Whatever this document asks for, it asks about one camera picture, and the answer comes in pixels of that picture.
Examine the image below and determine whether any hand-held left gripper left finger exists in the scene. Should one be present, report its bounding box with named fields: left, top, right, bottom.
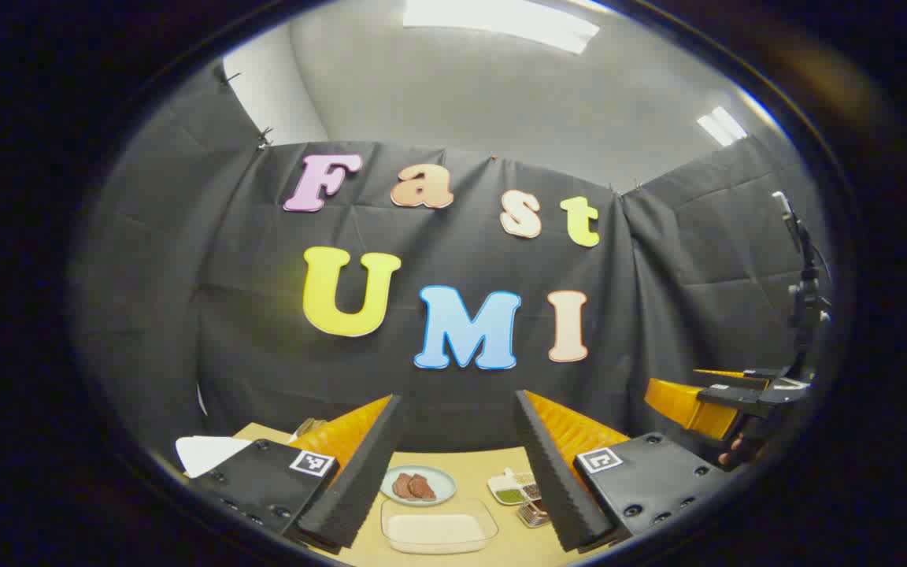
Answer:
left=190, top=394, right=405, bottom=556

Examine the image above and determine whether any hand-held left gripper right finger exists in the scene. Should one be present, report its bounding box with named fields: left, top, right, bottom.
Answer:
left=513, top=389, right=738, bottom=554

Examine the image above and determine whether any white rice cooker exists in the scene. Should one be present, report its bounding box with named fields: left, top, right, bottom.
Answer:
left=176, top=435, right=254, bottom=479

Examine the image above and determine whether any clear glass dish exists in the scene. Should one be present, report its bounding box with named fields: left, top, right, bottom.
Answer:
left=380, top=498, right=499, bottom=554

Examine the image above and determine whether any white divided dish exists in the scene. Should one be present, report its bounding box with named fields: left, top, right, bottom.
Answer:
left=487, top=468, right=542, bottom=506

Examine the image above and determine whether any pale green plate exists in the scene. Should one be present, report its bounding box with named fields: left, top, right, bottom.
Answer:
left=380, top=465, right=457, bottom=506

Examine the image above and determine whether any black backdrop cloth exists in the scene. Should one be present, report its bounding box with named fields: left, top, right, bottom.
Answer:
left=68, top=59, right=836, bottom=473

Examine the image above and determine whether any large ceiling light panel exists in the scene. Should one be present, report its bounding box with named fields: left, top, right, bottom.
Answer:
left=402, top=0, right=601, bottom=54

